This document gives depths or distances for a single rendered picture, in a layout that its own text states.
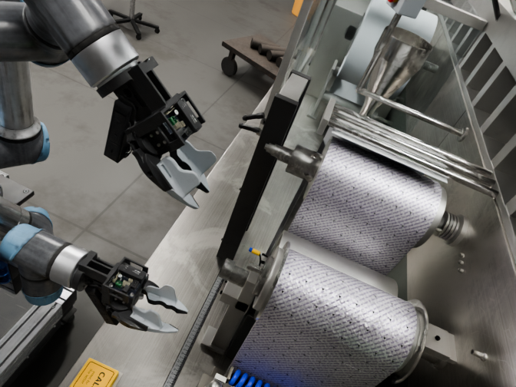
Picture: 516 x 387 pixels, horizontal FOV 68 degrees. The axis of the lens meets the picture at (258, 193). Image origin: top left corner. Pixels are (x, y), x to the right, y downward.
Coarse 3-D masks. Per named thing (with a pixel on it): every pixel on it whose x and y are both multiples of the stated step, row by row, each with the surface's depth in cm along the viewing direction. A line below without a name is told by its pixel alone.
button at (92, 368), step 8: (88, 360) 79; (88, 368) 78; (96, 368) 79; (104, 368) 79; (80, 376) 77; (88, 376) 77; (96, 376) 78; (104, 376) 78; (112, 376) 78; (72, 384) 75; (80, 384) 76; (88, 384) 76; (96, 384) 77; (104, 384) 77; (112, 384) 78
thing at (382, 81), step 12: (384, 60) 103; (372, 72) 108; (384, 72) 105; (396, 72) 103; (408, 72) 103; (372, 84) 110; (384, 84) 107; (396, 84) 107; (384, 96) 111; (372, 108) 115
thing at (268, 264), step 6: (270, 258) 66; (264, 264) 68; (270, 264) 65; (264, 270) 64; (258, 276) 70; (264, 276) 63; (258, 282) 64; (264, 282) 63; (258, 288) 64; (258, 294) 65
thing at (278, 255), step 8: (280, 248) 67; (280, 256) 64; (272, 272) 62; (272, 280) 61; (264, 288) 61; (256, 296) 67; (264, 296) 62; (256, 304) 63; (416, 312) 65; (416, 328) 62; (416, 336) 61; (416, 344) 61; (408, 360) 61; (400, 368) 62
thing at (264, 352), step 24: (264, 336) 67; (240, 360) 74; (264, 360) 72; (288, 360) 69; (312, 360) 67; (336, 360) 65; (288, 384) 74; (312, 384) 72; (336, 384) 69; (360, 384) 67
